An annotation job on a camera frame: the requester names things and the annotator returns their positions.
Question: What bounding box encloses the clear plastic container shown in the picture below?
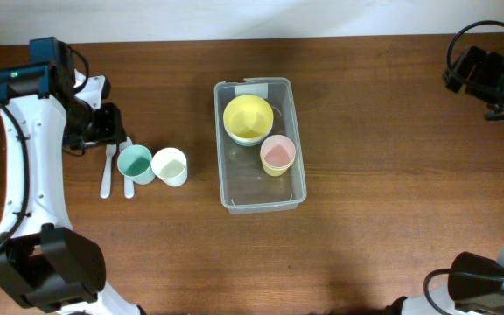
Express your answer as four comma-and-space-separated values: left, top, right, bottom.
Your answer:
213, 77, 307, 214

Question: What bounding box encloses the pink plastic cup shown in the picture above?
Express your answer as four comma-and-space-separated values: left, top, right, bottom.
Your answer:
260, 135, 297, 169

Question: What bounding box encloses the white plastic fork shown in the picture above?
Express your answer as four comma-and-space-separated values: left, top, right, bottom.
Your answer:
100, 144, 117, 199

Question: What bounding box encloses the green plastic cup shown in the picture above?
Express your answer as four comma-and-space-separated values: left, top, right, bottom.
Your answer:
117, 144, 156, 185

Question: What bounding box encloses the white plastic cup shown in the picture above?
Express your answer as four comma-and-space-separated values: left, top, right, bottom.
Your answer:
151, 147, 188, 187

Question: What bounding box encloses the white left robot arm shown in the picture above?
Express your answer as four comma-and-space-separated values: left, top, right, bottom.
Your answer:
0, 37, 142, 314

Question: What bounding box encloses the yellow plastic bowl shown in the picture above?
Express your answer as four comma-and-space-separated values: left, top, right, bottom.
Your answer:
222, 94, 274, 138

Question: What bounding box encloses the white plastic spoon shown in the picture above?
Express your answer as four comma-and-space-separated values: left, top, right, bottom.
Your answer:
119, 136, 135, 199

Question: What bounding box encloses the yellow plastic cup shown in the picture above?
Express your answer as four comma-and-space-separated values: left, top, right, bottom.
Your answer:
262, 159, 294, 177

